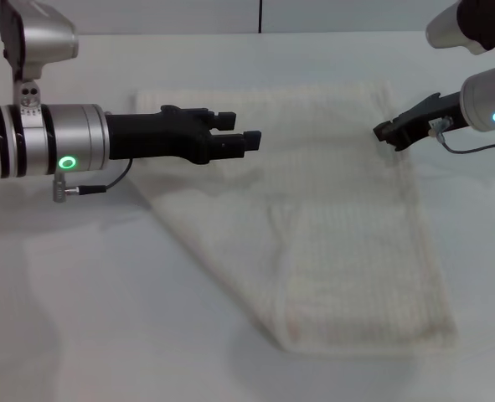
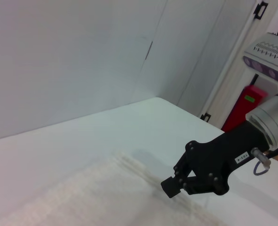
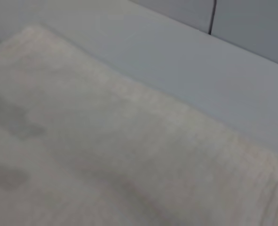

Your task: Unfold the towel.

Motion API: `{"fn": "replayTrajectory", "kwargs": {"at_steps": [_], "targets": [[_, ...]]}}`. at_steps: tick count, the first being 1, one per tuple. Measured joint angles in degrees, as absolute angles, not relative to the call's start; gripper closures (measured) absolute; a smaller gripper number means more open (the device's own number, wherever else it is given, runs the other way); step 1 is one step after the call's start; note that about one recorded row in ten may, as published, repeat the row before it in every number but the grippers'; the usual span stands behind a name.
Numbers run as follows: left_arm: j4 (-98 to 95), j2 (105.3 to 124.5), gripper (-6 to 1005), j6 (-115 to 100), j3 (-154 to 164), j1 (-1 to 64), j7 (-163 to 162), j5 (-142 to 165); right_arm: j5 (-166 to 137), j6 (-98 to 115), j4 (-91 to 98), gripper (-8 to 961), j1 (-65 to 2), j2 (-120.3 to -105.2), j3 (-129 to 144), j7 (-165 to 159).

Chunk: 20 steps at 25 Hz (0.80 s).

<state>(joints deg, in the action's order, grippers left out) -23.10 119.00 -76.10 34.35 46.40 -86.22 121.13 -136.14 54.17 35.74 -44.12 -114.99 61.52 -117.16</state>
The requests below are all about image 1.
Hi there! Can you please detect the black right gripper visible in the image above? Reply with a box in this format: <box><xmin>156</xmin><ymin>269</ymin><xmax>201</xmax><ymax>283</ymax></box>
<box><xmin>372</xmin><ymin>91</ymin><xmax>467</xmax><ymax>153</ymax></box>

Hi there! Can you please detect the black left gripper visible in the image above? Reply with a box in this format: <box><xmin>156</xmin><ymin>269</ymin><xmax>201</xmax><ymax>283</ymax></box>
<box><xmin>104</xmin><ymin>106</ymin><xmax>263</xmax><ymax>165</ymax></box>

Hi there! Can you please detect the white ribbed towel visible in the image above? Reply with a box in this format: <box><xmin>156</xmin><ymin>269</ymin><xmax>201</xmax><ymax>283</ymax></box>
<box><xmin>129</xmin><ymin>81</ymin><xmax>458</xmax><ymax>357</ymax></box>

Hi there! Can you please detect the grey right gripper cable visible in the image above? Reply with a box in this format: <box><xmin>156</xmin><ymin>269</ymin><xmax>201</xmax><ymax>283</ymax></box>
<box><xmin>432</xmin><ymin>118</ymin><xmax>495</xmax><ymax>155</ymax></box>

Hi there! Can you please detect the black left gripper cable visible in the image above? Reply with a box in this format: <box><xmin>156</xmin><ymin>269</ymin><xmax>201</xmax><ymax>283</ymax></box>
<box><xmin>53</xmin><ymin>160</ymin><xmax>133</xmax><ymax>204</ymax></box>

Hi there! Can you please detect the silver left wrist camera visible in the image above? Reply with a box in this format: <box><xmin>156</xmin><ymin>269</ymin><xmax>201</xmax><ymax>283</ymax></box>
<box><xmin>0</xmin><ymin>0</ymin><xmax>80</xmax><ymax>106</ymax></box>

